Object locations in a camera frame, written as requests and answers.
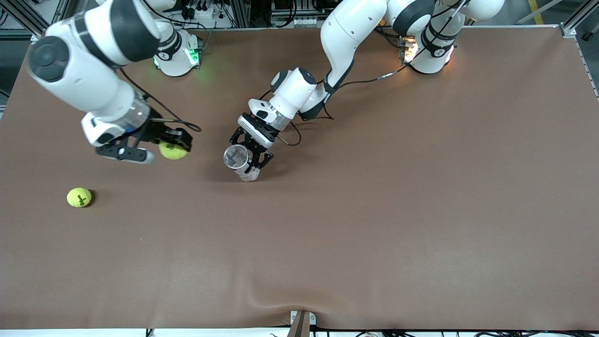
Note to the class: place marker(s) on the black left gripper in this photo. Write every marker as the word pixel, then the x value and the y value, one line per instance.
pixel 257 143

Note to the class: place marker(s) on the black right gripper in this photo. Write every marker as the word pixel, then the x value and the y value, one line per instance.
pixel 156 131

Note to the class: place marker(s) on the yellow tennis ball Roland Garros print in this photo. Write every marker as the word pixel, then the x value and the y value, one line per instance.
pixel 172 152

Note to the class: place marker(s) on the blue white tennis ball can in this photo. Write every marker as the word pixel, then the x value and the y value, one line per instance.
pixel 248 174

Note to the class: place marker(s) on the yellow tennis ball Wilson print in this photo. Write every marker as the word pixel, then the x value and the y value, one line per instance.
pixel 78 197

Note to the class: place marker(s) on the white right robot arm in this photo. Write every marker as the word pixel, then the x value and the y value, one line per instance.
pixel 93 89

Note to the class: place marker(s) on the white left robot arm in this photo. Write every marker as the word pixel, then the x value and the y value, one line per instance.
pixel 346 28

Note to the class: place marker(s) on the brown table mat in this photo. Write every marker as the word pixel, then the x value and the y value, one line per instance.
pixel 299 234

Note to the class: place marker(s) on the white power strip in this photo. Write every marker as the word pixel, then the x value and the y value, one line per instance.
pixel 206 11

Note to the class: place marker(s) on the white terminal strip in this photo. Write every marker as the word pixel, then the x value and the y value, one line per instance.
pixel 306 21

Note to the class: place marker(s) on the aluminium frame post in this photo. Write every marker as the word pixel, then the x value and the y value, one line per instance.
pixel 241 14

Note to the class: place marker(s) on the grey metal clamp bracket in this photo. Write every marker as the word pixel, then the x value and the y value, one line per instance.
pixel 302 323

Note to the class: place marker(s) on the aluminium frame profile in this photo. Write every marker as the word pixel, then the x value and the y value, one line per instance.
pixel 21 13
pixel 568 30

